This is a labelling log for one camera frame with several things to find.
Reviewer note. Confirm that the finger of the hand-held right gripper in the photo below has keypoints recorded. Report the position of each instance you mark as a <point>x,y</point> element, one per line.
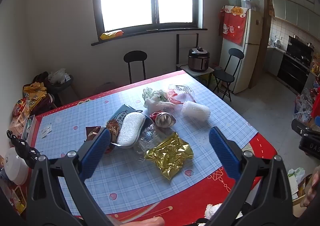
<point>301,126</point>

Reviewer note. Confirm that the pile of yellow snack packets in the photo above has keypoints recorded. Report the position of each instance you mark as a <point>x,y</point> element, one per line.
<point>35,93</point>

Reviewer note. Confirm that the clear plastic packaging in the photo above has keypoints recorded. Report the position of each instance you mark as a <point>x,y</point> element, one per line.
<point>146,139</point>

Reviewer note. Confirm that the grey wall cabinets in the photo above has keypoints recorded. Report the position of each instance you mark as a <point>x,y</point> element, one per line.
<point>295,12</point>

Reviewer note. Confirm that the small white side table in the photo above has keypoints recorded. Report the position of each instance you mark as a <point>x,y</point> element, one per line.
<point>197,72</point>

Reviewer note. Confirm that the black round-back chair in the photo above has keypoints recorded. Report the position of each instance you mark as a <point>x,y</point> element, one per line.
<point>135,57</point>

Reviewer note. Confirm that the black gourd ornament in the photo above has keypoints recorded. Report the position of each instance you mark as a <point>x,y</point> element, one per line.
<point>23,151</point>

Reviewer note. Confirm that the small red items at edge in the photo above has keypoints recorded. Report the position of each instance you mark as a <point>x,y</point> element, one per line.
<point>19,201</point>

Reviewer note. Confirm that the crumpled white plastic bag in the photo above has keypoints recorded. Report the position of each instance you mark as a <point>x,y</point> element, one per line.
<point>58,75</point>

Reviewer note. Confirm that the red-print clear plastic bag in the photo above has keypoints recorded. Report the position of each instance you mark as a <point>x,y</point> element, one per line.
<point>183,94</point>

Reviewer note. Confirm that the white kettle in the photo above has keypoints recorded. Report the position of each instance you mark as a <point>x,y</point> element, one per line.
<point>277,42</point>

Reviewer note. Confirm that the white plastic bag green scraps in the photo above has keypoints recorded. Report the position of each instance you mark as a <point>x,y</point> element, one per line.
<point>155,99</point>

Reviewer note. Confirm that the grey tray box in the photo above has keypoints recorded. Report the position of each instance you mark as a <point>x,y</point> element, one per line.
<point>28,127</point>

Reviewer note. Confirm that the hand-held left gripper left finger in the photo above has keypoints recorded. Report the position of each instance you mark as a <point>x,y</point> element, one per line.
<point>96,151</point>

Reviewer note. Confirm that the grey base cabinet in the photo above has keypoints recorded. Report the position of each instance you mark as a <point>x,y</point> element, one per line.
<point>273,62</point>

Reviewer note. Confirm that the black metal frame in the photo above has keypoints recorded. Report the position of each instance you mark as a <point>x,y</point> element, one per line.
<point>177,48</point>

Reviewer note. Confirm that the cream fridge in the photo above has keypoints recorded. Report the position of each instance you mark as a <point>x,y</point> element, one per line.
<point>251,65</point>

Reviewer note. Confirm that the white fluffy sponge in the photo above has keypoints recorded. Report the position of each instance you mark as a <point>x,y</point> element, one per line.
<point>131,129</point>

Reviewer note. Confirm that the orange snack packets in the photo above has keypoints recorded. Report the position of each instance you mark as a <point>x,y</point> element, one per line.
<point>21,108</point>

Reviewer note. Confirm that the blue plaid tablecloth red border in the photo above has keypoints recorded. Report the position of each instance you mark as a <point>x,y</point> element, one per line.
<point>125,181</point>

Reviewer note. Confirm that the yellow packet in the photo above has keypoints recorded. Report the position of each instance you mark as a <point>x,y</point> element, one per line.
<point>111,34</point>

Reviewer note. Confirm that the black folding chair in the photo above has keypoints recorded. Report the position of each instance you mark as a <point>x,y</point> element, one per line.
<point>223,74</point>

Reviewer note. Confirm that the black stove oven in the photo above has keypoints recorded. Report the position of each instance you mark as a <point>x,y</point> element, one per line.
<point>292,70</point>

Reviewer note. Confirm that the green printed bag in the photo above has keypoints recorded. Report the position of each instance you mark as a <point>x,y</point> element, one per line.
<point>206,80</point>

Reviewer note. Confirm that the white fleece jacket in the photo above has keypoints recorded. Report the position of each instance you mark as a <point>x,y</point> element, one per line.
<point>215,209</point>

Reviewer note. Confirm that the red printed cloth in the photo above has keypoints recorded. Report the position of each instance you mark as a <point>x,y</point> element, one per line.
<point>233,25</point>

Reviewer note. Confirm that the pile of colourful packets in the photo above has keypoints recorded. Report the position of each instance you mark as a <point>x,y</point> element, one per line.
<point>306,106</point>

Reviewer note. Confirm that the brown snack wrapper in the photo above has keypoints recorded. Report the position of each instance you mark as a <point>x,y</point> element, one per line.
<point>113,126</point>

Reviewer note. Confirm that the beige packet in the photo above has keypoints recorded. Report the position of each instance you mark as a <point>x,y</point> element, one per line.
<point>17,126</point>

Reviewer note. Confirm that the stacked white containers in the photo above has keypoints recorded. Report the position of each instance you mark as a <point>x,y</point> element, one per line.
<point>246,0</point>

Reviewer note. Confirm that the person's left hand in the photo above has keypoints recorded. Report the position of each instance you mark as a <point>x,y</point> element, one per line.
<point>140,222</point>

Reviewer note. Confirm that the electric pressure cooker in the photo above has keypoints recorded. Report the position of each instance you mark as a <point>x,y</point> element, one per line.
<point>198,60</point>

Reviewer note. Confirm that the white foam net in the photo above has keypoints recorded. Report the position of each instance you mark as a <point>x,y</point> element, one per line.
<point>196,111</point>

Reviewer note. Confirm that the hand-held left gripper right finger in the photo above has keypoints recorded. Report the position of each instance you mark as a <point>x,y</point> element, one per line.
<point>222,151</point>

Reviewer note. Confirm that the pile of clothes and bags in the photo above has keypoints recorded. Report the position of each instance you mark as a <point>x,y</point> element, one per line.
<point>46,104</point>

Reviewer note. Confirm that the plain red cloth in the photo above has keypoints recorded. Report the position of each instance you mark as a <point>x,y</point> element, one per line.
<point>316,107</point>

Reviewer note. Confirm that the crushed metal can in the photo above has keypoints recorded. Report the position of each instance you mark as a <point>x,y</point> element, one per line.
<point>163,119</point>

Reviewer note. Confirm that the wooden door frame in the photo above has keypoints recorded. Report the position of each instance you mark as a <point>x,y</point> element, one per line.
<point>265,28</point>

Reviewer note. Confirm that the small white sachet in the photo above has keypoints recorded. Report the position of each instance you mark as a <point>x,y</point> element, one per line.
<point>49,129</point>

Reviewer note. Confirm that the blue cardboard box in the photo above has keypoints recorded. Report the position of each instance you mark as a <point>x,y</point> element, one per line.
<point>120,113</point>

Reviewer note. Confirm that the gold foil wrapper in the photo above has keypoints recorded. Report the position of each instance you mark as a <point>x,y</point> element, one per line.
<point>170,156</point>

